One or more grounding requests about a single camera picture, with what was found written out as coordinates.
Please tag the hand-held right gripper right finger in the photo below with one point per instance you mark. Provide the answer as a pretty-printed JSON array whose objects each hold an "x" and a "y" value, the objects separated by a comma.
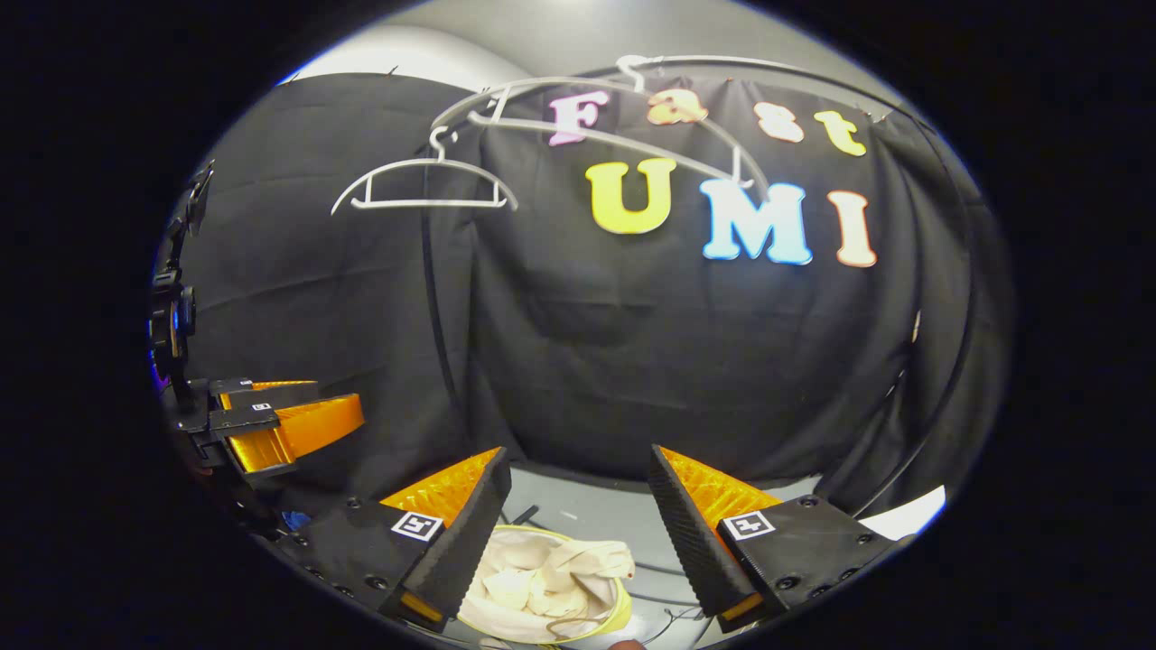
[{"x": 691, "y": 542}]

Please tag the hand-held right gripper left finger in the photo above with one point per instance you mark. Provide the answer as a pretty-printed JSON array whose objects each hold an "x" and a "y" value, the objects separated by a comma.
[{"x": 470, "y": 533}]

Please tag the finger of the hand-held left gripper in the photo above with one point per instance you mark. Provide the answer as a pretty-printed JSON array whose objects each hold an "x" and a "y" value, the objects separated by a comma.
[
  {"x": 307, "y": 429},
  {"x": 271, "y": 385}
]

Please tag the cream collared shirt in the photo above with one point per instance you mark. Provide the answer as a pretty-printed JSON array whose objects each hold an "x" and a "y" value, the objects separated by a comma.
[{"x": 542, "y": 587}]

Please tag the yellow laundry hamper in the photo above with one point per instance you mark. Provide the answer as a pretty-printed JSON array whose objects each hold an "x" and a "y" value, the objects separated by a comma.
[{"x": 623, "y": 603}]

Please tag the white plastic clothes hanger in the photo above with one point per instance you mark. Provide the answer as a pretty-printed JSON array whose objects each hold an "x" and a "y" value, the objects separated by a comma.
[
  {"x": 533, "y": 125},
  {"x": 424, "y": 204}
]

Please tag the black clothes rack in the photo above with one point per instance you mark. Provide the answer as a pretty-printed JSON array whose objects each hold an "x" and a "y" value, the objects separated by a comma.
[{"x": 437, "y": 316}]

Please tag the small blue object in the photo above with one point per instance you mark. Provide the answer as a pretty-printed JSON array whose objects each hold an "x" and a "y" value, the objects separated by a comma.
[{"x": 295, "y": 520}]

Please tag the black backdrop cloth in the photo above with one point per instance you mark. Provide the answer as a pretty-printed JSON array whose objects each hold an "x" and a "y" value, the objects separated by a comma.
[{"x": 632, "y": 361}]

